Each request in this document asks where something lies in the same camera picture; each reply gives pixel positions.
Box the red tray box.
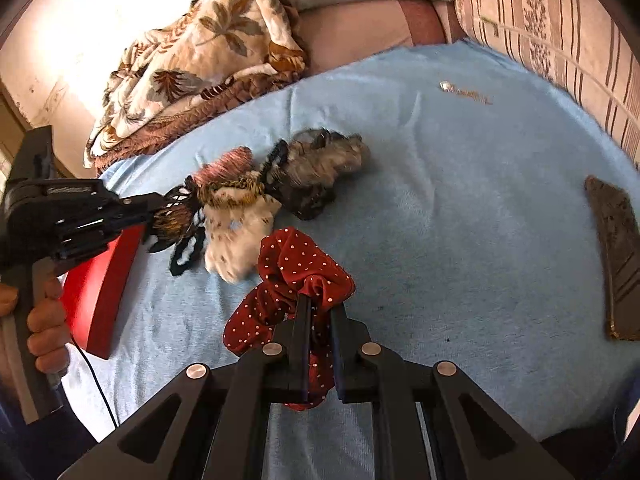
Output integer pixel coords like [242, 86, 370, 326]
[62, 226, 143, 360]

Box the red polka dot scrunchie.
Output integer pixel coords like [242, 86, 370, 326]
[222, 228, 356, 412]

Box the leopard print scrunchie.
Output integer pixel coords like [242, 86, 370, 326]
[150, 171, 266, 254]

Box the black wavy hair tie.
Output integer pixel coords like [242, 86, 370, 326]
[168, 226, 207, 278]

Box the white patterned scrunchie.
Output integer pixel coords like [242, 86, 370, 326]
[204, 195, 281, 284]

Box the pink checked scrunchie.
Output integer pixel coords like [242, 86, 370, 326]
[192, 146, 253, 186]

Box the grey brown sheer scrunchie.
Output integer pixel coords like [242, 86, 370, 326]
[259, 128, 370, 221]

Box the person's left hand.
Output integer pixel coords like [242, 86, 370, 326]
[1, 276, 70, 386]

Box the light blue bed sheet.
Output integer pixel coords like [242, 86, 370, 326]
[60, 39, 640, 480]

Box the floral leaf blanket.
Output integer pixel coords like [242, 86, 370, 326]
[84, 0, 308, 171]

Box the dark patterned phone case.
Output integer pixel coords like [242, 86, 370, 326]
[585, 176, 639, 341]

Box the pink mattress cover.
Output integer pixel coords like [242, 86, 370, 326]
[299, 0, 465, 76]

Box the striped floral cushion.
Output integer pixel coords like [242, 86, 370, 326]
[454, 0, 639, 162]

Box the black cable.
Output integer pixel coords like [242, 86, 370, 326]
[69, 334, 122, 430]

